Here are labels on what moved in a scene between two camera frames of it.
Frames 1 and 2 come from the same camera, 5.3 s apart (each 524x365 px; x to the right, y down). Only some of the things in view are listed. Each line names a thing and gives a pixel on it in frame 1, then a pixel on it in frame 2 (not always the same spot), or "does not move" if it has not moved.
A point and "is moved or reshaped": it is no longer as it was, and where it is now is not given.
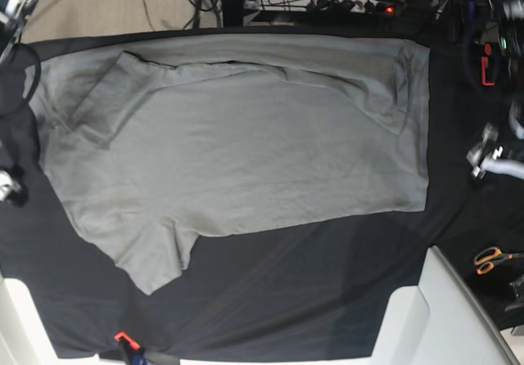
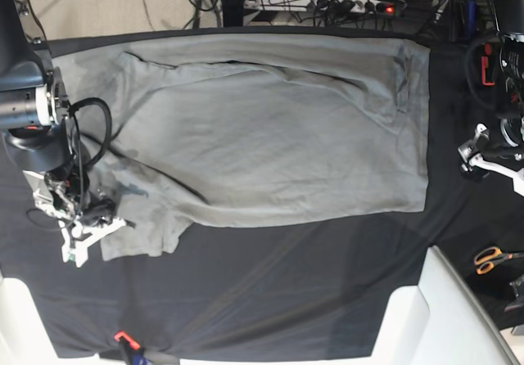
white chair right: (441, 321) does not move
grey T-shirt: (157, 141) is moved or reshaped
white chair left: (24, 337) does not move
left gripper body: (12, 187) to (84, 217)
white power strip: (319, 3) does not move
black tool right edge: (517, 286) does not move
